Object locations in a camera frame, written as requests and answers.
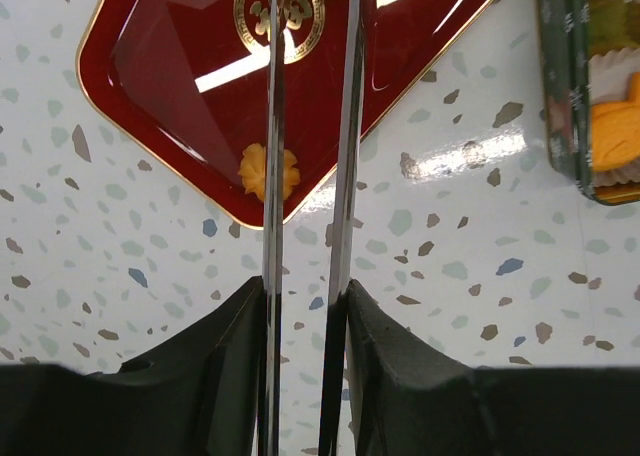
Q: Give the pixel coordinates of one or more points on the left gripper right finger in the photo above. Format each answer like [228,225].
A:
[410,399]

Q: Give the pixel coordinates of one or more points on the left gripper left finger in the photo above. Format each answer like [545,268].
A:
[194,394]

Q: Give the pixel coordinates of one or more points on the orange flower cookie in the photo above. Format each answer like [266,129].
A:
[252,171]

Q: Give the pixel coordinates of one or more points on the metal serving tongs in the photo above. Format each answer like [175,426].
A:
[342,232]

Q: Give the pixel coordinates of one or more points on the orange fish cookie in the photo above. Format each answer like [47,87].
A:
[615,130]

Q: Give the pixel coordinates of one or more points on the gold cookie tin box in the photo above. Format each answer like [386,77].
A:
[571,33]

